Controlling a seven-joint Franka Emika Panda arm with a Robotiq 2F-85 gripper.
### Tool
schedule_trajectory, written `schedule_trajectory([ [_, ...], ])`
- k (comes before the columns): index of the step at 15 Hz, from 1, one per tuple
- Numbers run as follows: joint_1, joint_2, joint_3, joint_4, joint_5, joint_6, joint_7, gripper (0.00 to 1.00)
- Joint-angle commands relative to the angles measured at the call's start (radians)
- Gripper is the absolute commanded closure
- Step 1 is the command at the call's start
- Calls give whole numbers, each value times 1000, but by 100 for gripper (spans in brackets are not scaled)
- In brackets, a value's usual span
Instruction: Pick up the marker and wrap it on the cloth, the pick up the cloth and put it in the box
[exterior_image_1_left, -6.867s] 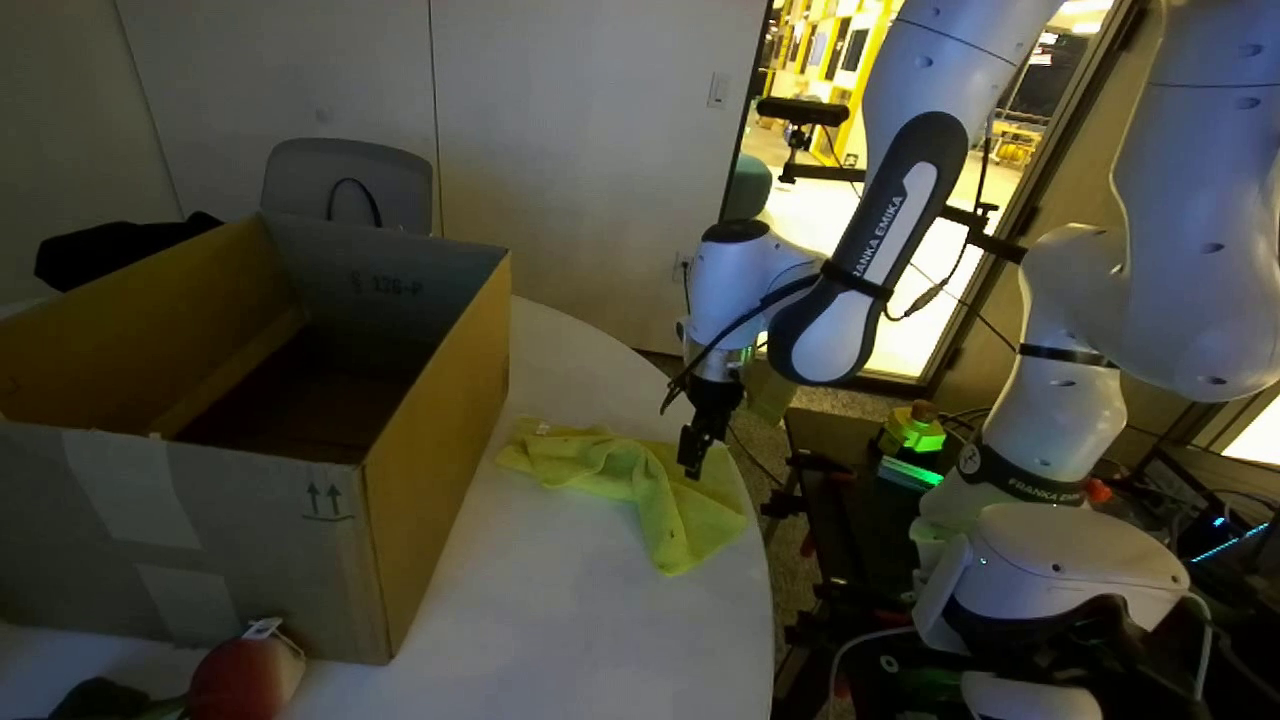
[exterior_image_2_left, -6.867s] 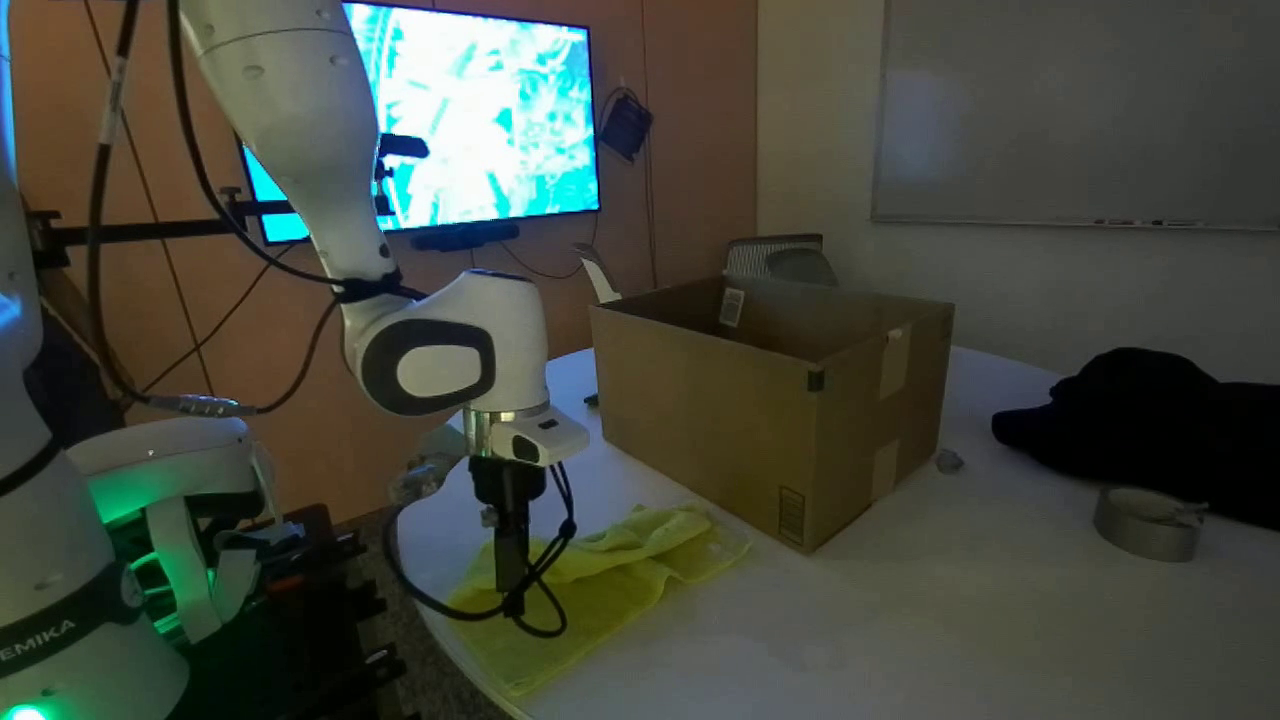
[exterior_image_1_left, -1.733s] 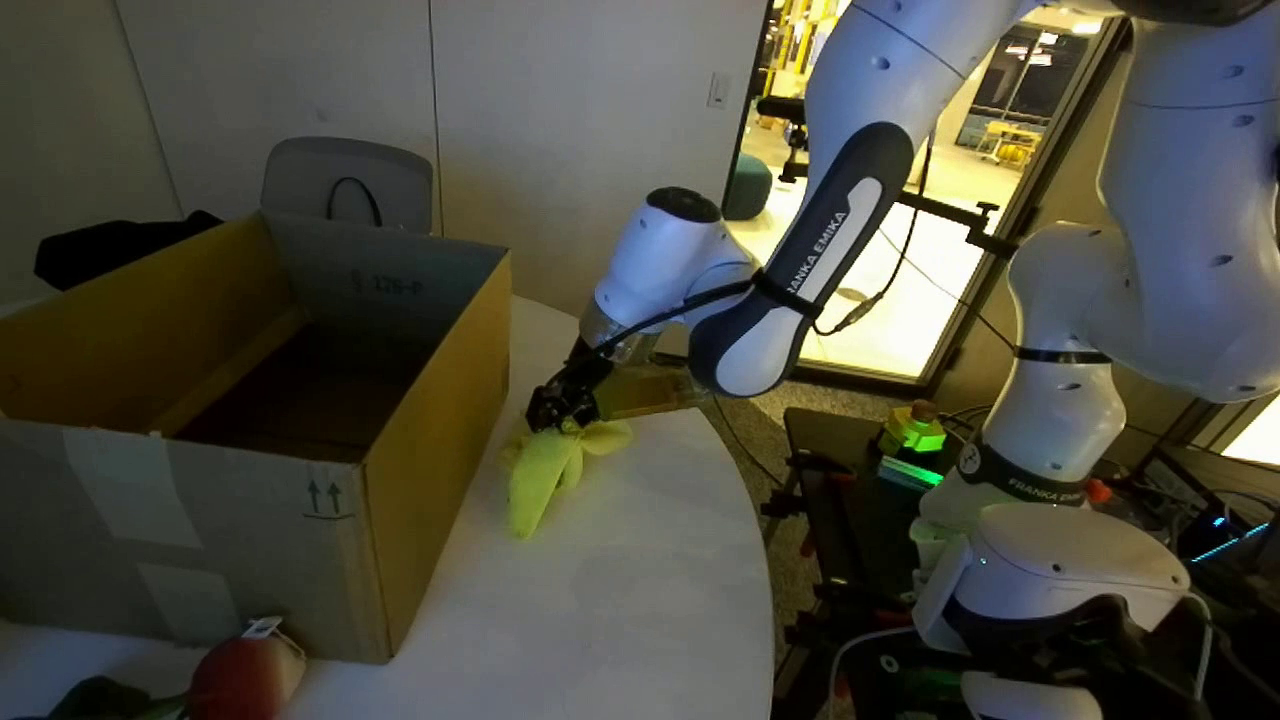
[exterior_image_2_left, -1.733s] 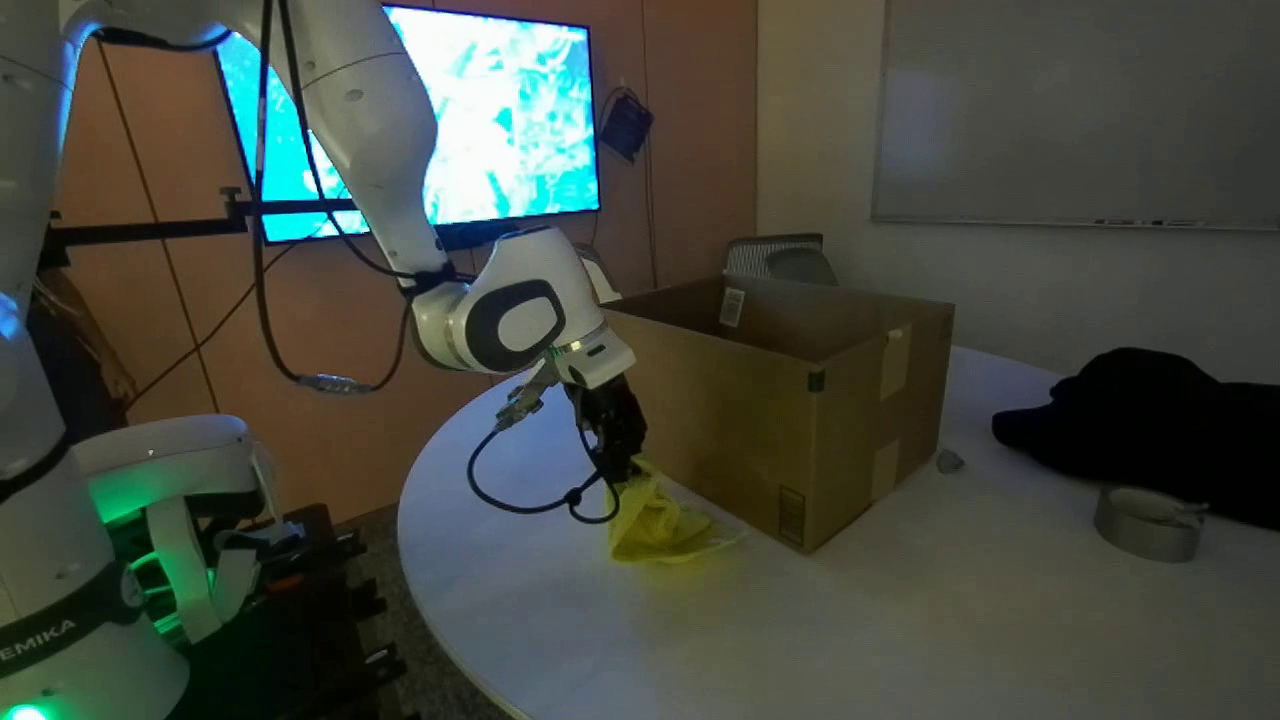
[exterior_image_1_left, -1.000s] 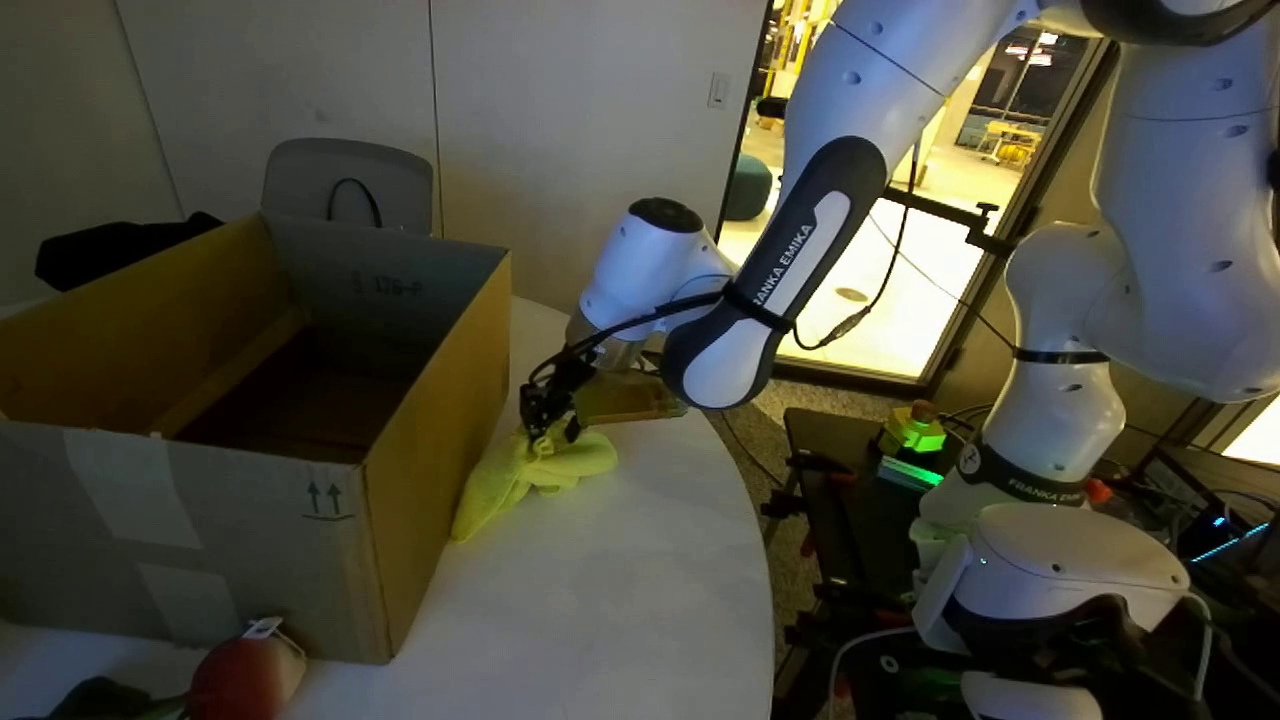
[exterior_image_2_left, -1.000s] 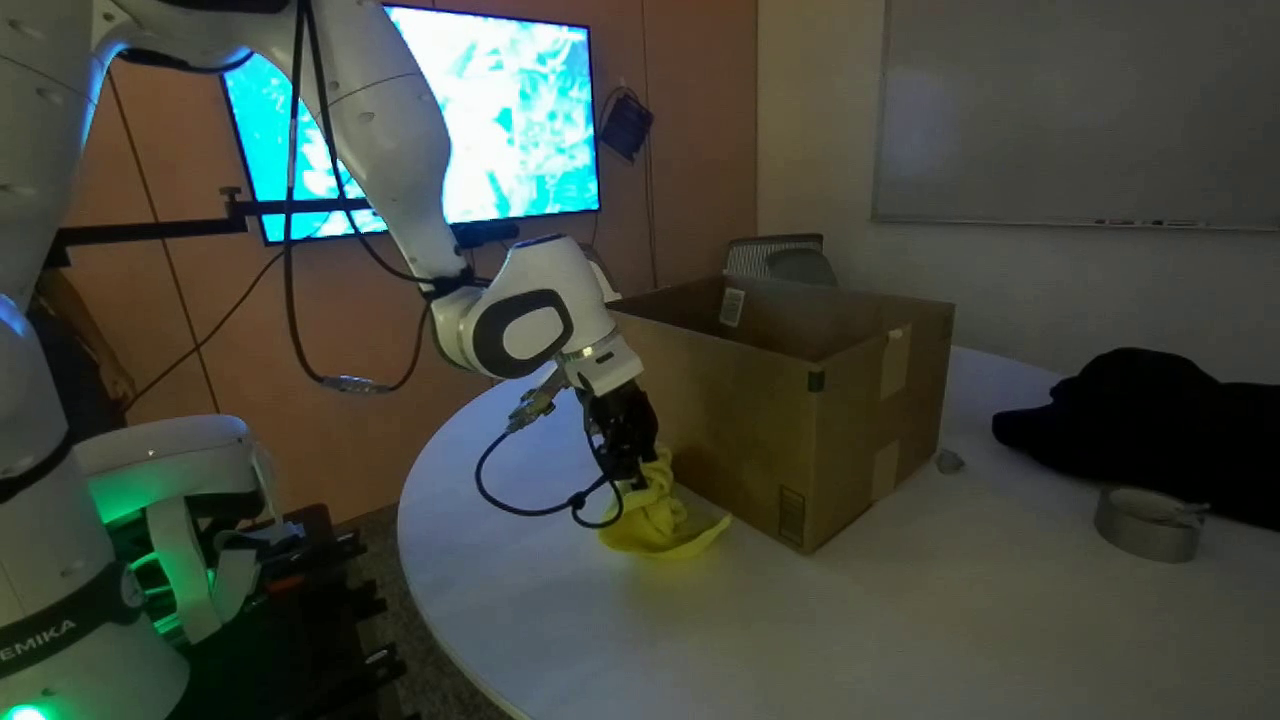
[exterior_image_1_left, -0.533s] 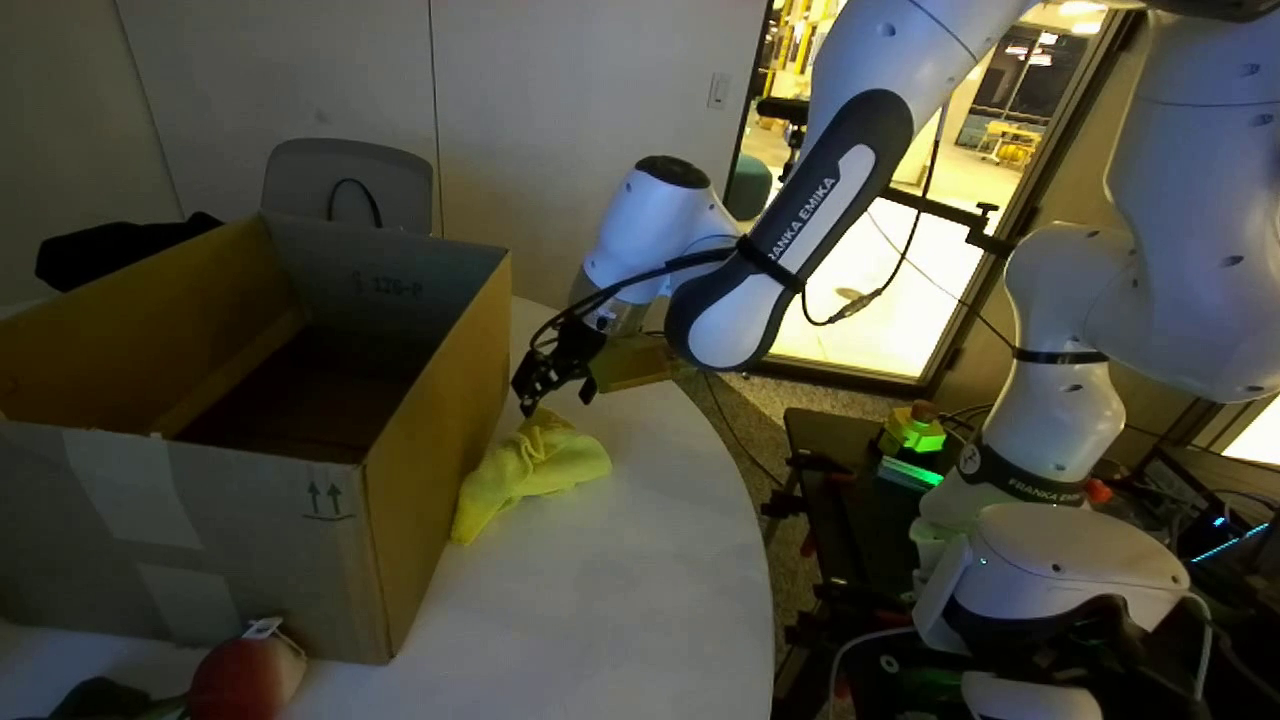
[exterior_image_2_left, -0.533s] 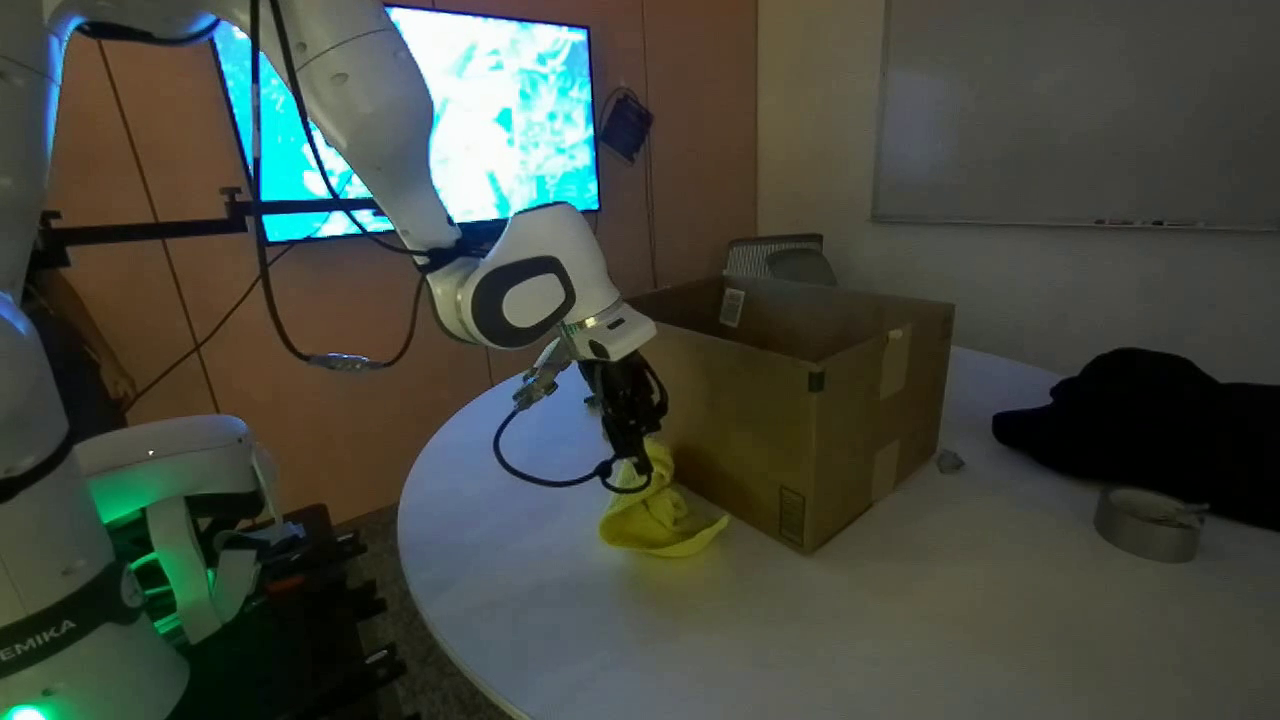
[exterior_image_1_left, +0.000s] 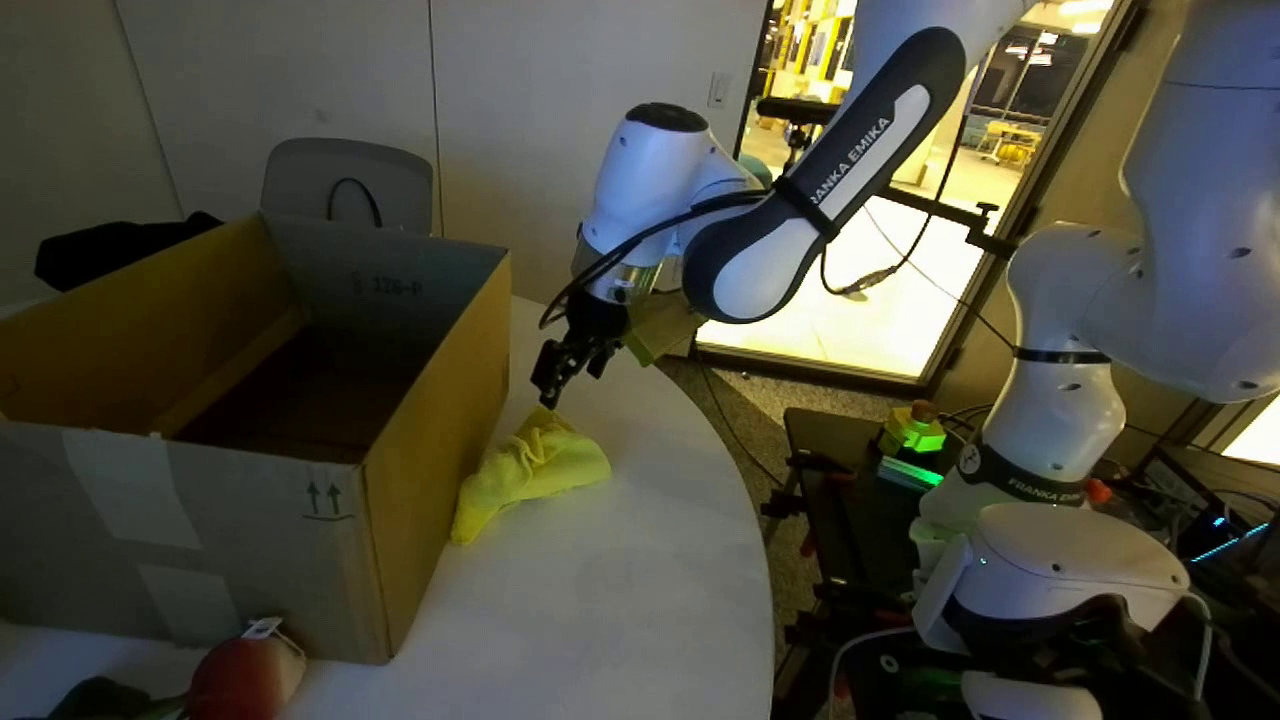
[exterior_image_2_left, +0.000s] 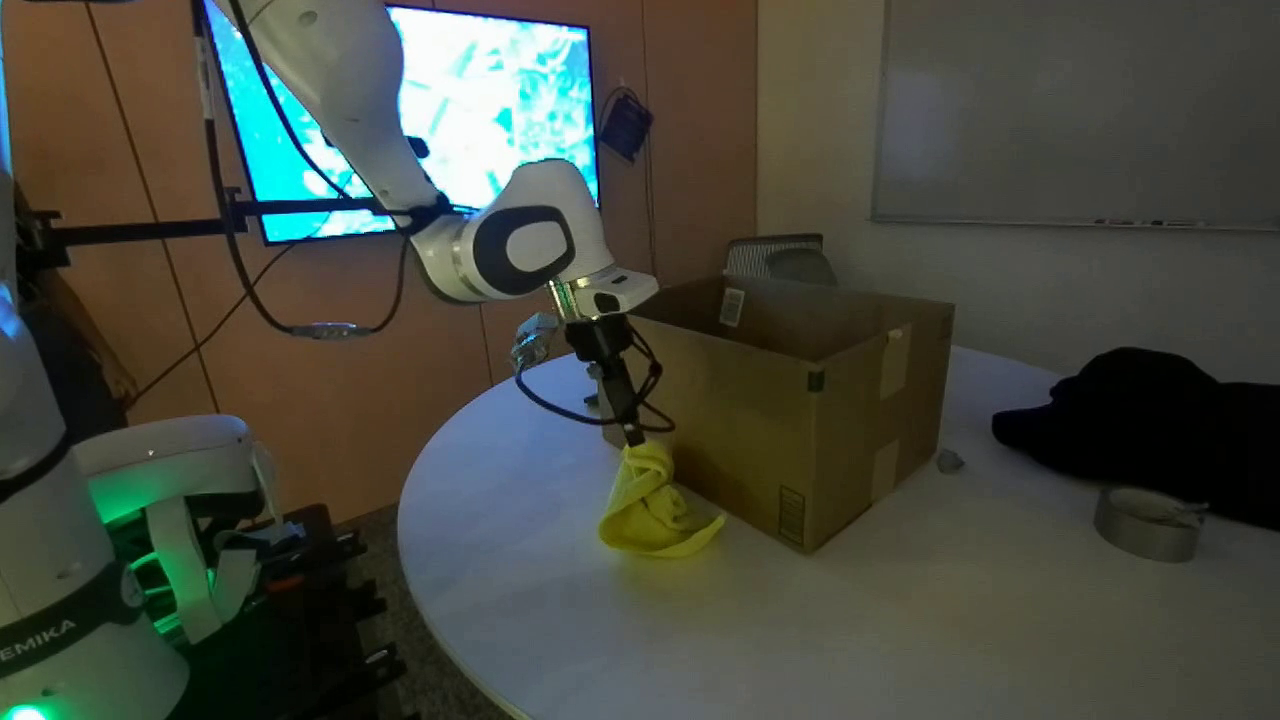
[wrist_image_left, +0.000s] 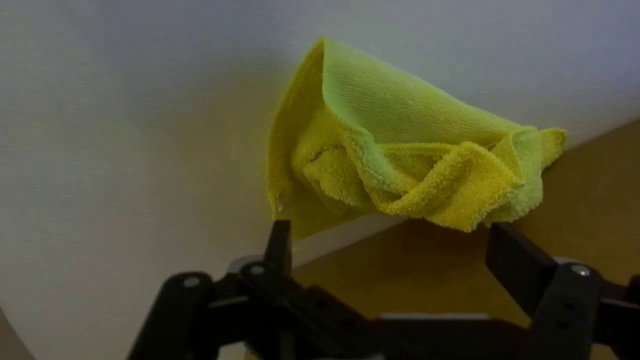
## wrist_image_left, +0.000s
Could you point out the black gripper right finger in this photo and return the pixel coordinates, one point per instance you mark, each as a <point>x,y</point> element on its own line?
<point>572,312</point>

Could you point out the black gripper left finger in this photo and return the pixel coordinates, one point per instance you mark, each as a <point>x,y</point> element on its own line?
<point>201,320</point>

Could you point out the yellow-green microfibre cloth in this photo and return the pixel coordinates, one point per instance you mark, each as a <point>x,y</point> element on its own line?
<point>400,147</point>

